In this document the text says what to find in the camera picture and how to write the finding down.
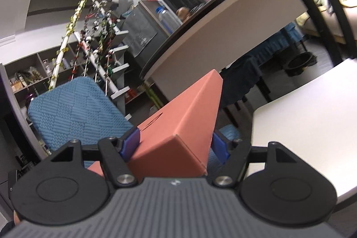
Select pink box lid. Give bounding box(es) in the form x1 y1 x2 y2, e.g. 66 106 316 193
86 69 224 180

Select blue knitted blanket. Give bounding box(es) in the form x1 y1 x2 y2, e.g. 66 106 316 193
27 75 241 175

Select dark teal skirted chair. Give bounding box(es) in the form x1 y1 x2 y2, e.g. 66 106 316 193
220 22 303 127

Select black bowl on floor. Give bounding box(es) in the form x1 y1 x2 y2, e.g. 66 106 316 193
284 52 317 77

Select white ladder shelf with garland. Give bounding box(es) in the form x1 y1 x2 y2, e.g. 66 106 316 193
48 0 129 114

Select white dining table black legs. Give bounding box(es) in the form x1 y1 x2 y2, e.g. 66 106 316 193
140 0 342 100

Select dark grey cabinet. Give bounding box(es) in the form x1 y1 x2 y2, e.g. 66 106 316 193
122 0 170 68

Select clear water bottle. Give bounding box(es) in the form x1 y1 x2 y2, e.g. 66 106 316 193
156 6 182 34

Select beige sofa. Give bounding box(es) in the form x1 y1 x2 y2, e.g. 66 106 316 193
295 0 356 44

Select white chair black frame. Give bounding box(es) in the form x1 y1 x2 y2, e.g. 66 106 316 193
252 17 356 211

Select grey wall shelving unit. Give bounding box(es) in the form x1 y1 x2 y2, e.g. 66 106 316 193
0 41 87 163

